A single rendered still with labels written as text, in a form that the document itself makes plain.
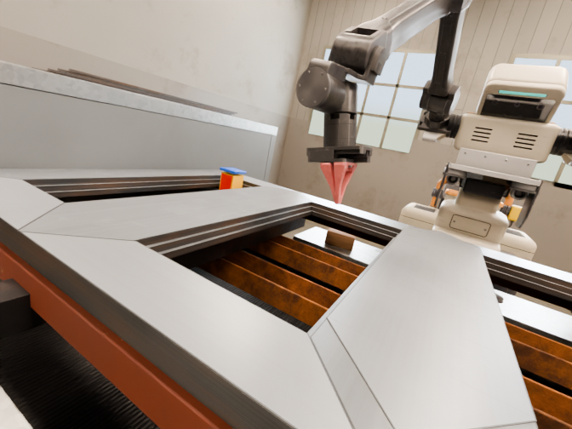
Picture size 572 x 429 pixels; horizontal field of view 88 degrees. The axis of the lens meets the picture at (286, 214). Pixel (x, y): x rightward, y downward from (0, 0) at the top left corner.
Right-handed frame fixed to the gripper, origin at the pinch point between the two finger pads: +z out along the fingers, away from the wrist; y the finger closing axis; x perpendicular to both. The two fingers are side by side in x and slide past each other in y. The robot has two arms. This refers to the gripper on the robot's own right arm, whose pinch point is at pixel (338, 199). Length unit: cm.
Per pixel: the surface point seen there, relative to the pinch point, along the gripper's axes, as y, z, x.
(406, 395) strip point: 16.5, 12.4, -28.3
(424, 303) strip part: 16.0, 12.1, -10.3
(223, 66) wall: -215, -121, 211
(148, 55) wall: -219, -104, 121
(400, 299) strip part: 13.3, 11.5, -12.0
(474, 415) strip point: 21.1, 13.4, -26.5
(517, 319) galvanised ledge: 35, 33, 44
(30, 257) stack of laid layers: -24.4, 5.3, -37.0
